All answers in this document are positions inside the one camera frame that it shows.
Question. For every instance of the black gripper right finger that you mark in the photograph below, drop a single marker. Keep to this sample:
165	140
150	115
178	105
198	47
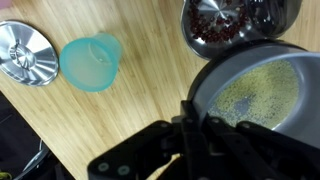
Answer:
259	153

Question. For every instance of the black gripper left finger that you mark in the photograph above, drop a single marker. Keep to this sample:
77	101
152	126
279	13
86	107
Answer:
137	157

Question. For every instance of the silver pot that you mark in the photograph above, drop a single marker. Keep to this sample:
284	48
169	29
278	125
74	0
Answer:
211	27

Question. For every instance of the teal plastic cup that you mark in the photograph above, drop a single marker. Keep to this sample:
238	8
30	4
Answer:
91	63

